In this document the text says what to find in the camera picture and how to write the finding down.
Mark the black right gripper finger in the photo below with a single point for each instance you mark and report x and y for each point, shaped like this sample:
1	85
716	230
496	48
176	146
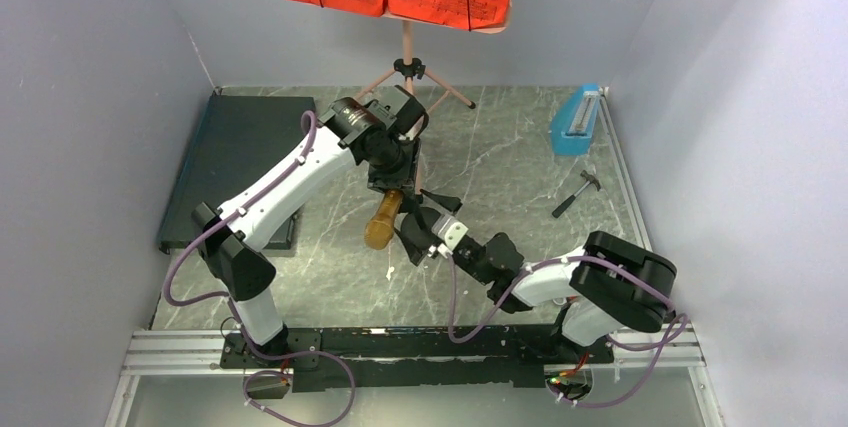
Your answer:
416	238
449	203

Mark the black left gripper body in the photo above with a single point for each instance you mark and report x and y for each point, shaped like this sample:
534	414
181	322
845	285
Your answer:
397	167

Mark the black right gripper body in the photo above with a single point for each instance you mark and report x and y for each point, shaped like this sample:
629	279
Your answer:
466	259

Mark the gold microphone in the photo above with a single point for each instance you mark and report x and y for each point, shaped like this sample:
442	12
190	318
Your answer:
379	230

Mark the blue metronome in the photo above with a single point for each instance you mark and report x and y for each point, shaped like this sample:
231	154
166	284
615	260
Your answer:
571	129

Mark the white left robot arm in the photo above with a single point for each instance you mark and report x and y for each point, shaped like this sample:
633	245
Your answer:
232	236

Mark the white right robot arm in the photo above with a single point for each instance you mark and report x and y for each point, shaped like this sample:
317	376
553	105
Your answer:
608	282

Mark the small black hammer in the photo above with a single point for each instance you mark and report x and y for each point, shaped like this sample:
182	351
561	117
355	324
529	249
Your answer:
590	180

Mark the pink music stand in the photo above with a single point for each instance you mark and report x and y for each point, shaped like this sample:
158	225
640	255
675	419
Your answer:
412	68

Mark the dark blue audio receiver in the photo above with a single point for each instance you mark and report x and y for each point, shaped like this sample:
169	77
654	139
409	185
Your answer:
238	139

